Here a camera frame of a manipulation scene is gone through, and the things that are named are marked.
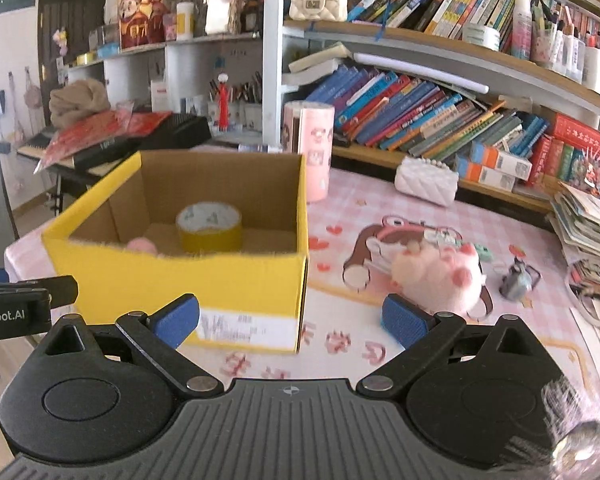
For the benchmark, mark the white pen cup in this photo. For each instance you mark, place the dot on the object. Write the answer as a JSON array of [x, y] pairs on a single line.
[[217, 115], [252, 116]]

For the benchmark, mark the red slim figurine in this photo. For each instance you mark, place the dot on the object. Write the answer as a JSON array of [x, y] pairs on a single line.
[[223, 102]]

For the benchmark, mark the red hardcover books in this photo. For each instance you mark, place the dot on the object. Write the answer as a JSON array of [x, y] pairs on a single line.
[[575, 150]]

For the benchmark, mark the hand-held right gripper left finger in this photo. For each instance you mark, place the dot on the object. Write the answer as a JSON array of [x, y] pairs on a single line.
[[177, 322]]

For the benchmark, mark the pink cartoon cylinder container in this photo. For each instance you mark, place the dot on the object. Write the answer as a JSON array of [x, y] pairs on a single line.
[[315, 150]]

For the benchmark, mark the row of colourful paperback books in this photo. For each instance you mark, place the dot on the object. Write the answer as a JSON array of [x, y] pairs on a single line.
[[420, 117]]

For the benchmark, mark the pink plush pig toy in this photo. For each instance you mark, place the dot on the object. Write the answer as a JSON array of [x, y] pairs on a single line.
[[440, 280]]

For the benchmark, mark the stack of papers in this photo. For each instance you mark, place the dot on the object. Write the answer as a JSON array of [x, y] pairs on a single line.
[[585, 230]]

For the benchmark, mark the black electronic keyboard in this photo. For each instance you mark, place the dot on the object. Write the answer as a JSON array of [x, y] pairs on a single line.
[[180, 127]]

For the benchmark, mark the yellow tape roll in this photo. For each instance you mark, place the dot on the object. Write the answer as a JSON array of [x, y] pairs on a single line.
[[210, 232]]

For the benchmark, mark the white quilted pearl purse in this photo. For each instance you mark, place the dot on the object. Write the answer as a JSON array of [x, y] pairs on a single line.
[[425, 182]]

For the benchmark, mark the pink patterned bottle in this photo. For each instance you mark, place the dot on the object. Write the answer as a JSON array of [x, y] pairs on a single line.
[[520, 30]]

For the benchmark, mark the white tape rings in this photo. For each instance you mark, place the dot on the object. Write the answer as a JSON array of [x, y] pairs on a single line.
[[597, 305]]

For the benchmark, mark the pink checked printed tablecloth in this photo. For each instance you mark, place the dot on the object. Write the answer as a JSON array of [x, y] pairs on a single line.
[[340, 240]]

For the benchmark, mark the cream flat-lying book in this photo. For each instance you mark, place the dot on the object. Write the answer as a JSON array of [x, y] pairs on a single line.
[[320, 57]]

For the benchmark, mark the row of leaning books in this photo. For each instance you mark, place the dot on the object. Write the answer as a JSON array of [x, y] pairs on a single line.
[[430, 0]]

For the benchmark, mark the pink patterned cup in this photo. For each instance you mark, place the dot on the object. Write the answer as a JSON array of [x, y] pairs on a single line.
[[170, 27]]

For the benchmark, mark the white rolled paper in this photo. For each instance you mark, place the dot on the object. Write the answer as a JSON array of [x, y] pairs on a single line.
[[430, 72]]

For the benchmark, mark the white jar green label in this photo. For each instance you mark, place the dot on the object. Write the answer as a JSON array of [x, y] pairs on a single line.
[[481, 36]]

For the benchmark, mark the dark glass bottle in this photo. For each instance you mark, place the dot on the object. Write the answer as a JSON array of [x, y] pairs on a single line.
[[251, 17]]

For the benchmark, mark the brown knitted cloth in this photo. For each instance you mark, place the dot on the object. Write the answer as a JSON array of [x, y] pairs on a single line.
[[77, 102]]

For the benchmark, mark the dark wooden door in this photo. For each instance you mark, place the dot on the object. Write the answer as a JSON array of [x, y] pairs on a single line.
[[70, 10]]

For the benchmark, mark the white bottle yellow label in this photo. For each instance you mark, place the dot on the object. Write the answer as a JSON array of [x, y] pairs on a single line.
[[185, 22]]

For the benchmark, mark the red and white small box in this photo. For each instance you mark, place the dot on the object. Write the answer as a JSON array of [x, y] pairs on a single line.
[[158, 95]]

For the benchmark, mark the white desk organiser with pens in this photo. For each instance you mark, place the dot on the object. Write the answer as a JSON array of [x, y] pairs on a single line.
[[575, 50]]

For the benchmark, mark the yellow cardboard box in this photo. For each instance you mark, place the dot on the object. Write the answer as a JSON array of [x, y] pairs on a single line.
[[180, 280]]

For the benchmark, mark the small pink hanging bag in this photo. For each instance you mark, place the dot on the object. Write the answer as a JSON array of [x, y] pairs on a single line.
[[32, 96]]

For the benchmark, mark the white corner shelf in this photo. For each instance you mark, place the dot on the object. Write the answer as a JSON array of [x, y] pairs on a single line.
[[130, 67]]

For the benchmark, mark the small pink plush ball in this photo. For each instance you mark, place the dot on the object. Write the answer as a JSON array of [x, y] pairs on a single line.
[[142, 246]]

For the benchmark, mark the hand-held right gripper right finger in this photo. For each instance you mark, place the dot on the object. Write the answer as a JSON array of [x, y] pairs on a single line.
[[402, 320]]

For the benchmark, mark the wooden bookshelf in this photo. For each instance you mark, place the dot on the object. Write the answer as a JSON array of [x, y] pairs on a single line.
[[530, 72]]

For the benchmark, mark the dark small toy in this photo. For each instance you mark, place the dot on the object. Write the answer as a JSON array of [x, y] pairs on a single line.
[[515, 282]]

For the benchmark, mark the orange and white carton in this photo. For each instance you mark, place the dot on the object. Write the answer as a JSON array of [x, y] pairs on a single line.
[[505, 160], [485, 176]]

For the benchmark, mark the red paper packets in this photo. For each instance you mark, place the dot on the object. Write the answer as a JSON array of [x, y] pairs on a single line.
[[90, 132]]

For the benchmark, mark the black keyboard stand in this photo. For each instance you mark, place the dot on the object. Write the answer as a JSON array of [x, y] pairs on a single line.
[[57, 187]]

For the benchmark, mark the fortune god paper decoration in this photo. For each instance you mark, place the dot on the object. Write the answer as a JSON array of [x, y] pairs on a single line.
[[142, 20]]

